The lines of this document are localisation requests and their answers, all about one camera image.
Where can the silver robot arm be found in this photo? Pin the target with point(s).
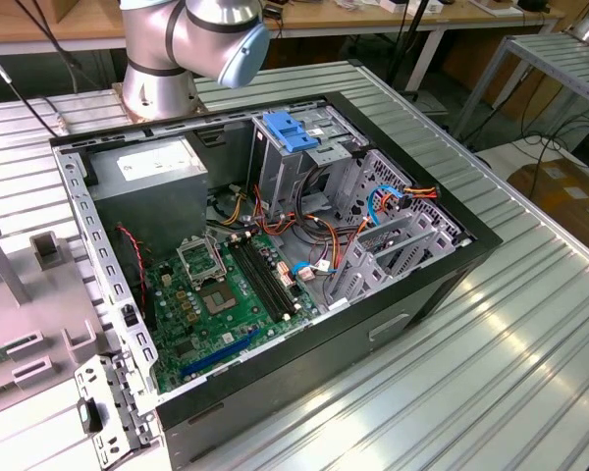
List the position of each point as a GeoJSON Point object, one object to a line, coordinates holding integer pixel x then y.
{"type": "Point", "coordinates": [152, 49]}

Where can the grey metal disk bay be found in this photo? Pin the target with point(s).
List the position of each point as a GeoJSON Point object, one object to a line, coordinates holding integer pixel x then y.
{"type": "Point", "coordinates": [407, 245]}

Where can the black RAM slot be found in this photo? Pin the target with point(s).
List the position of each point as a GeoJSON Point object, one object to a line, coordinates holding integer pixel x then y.
{"type": "Point", "coordinates": [254, 280]}
{"type": "Point", "coordinates": [265, 276]}
{"type": "Point", "coordinates": [271, 273]}
{"type": "Point", "coordinates": [259, 278]}

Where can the grey optical drive cage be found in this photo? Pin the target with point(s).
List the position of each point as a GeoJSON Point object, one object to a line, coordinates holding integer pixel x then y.
{"type": "Point", "coordinates": [280, 167]}

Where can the CPU socket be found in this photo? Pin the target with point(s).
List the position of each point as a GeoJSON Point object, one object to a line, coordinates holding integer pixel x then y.
{"type": "Point", "coordinates": [219, 298]}

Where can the blue plastic drive rails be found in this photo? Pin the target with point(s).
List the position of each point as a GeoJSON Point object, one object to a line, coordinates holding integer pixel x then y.
{"type": "Point", "coordinates": [289, 132]}

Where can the green motherboard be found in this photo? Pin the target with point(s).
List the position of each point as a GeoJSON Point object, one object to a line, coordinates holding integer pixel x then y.
{"type": "Point", "coordinates": [235, 333]}

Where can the black PC case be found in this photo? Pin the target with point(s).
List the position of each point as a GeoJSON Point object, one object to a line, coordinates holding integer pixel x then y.
{"type": "Point", "coordinates": [299, 373]}

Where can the blue expansion slot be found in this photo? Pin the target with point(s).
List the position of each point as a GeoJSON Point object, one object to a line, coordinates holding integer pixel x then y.
{"type": "Point", "coordinates": [221, 354]}

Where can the grey power supply unit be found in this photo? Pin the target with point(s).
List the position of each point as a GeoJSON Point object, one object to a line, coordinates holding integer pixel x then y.
{"type": "Point", "coordinates": [147, 196]}

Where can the wooden desk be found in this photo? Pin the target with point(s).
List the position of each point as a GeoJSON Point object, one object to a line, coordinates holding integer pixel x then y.
{"type": "Point", "coordinates": [324, 17]}

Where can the grey parts rack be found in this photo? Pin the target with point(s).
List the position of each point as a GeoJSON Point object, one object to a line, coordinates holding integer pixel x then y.
{"type": "Point", "coordinates": [54, 294]}

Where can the brown cardboard box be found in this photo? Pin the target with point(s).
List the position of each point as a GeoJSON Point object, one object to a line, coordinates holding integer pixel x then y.
{"type": "Point", "coordinates": [569, 196]}

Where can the square brown base plate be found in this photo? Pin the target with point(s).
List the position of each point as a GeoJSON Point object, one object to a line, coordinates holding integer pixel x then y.
{"type": "Point", "coordinates": [119, 95]}

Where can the grey slot cover bracket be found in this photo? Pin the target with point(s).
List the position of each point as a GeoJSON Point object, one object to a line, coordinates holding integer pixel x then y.
{"type": "Point", "coordinates": [120, 392]}

